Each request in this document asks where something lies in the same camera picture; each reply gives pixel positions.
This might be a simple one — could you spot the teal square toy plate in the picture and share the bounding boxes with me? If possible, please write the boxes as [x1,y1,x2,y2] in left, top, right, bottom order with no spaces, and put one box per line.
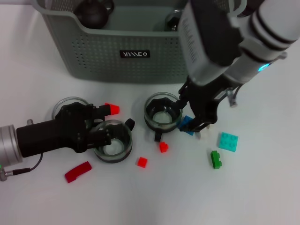
[218,132,240,153]

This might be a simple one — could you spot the dark red curved brick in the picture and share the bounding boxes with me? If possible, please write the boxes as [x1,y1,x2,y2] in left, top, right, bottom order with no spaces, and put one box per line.
[64,161,92,184]

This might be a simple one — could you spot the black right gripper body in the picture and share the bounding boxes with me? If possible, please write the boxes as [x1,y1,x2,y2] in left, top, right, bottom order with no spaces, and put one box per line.
[188,78,230,125]

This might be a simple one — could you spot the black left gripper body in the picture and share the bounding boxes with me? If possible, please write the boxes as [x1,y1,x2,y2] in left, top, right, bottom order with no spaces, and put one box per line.
[15,102,94,158]

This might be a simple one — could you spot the left arm cable with connector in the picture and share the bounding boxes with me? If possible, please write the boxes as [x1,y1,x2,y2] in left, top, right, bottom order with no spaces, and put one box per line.
[0,153,44,182]

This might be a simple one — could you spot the black round teapot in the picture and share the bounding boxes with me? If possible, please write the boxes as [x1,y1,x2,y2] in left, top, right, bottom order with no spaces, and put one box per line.
[74,0,115,29]

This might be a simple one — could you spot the grey perforated storage bin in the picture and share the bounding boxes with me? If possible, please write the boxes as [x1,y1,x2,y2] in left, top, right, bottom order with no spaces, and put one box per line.
[31,0,248,84]

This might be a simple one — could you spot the right arm metal cable connector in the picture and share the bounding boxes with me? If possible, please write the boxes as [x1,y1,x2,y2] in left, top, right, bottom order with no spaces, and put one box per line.
[226,86,242,108]

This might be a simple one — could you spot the green studded toy brick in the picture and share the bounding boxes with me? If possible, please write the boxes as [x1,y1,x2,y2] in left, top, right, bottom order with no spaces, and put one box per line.
[210,150,223,170]

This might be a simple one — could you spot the small orange cube brick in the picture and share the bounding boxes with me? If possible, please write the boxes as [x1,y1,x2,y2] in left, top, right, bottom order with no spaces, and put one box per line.
[136,156,149,168]

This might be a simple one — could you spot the blue square toy plate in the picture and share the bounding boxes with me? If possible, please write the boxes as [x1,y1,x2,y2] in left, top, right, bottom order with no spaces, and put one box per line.
[178,115,196,136]

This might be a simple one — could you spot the orange wedge toy block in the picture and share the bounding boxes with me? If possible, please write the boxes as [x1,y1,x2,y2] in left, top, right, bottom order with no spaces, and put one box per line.
[104,102,120,115]

